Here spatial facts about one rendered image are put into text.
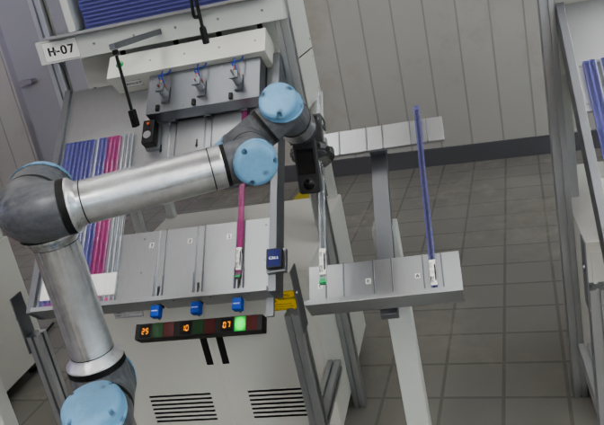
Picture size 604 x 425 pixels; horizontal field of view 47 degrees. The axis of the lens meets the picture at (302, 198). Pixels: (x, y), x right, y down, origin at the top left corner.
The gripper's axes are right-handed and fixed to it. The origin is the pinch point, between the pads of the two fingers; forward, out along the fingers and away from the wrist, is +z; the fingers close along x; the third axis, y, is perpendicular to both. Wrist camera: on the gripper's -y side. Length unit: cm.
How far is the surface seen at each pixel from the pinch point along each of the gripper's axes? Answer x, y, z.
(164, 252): 47, -12, 17
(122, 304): 57, -25, 14
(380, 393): 6, -51, 103
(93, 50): 70, 53, 20
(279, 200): 15.7, -1.2, 19.1
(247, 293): 23.3, -25.2, 13.1
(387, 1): 0, 189, 251
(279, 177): 15.5, 5.6, 20.9
